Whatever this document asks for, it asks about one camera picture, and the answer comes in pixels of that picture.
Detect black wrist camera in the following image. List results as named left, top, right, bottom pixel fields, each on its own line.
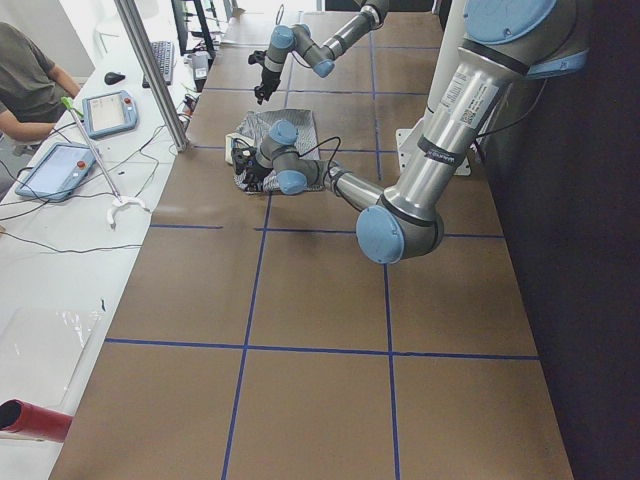
left=231, top=147, right=256, bottom=175
left=248, top=50, right=266, bottom=65

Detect near blue teach pendant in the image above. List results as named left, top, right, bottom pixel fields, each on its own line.
left=15, top=142, right=96, bottom=202

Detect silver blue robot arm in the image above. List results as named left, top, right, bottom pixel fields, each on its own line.
left=248, top=0, right=389, bottom=105
left=234, top=0, right=593, bottom=264

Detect seated person grey shirt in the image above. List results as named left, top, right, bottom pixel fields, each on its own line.
left=1, top=22, right=81, bottom=143

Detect clear plastic bag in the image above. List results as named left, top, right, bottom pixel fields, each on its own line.
left=1, top=308, right=103, bottom=409

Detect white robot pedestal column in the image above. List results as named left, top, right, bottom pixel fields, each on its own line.
left=396, top=0, right=466, bottom=172

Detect aluminium frame post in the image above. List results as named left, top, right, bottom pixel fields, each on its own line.
left=114, top=0, right=189, bottom=152

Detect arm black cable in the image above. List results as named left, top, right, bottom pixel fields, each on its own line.
left=299, top=135, right=344, bottom=194
left=274, top=3, right=314, bottom=69

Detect red cylinder tube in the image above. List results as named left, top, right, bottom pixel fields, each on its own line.
left=1, top=399, right=73, bottom=443

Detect black keyboard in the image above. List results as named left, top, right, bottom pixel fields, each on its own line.
left=150, top=40, right=175, bottom=86

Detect white curved hook piece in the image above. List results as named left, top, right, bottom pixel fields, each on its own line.
left=106, top=196, right=150, bottom=230

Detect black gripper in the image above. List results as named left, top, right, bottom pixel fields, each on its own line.
left=244, top=159, right=270, bottom=189
left=254, top=67, right=281, bottom=104

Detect navy white striped polo shirt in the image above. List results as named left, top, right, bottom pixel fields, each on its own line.
left=225, top=109, right=326, bottom=195

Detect black computer mouse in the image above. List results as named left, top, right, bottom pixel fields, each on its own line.
left=104, top=71, right=126, bottom=86

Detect blue teach pendant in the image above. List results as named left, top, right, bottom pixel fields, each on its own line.
left=82, top=90, right=139, bottom=140
left=15, top=142, right=96, bottom=202

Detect far blue teach pendant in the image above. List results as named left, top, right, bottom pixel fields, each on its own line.
left=82, top=90, right=139, bottom=140

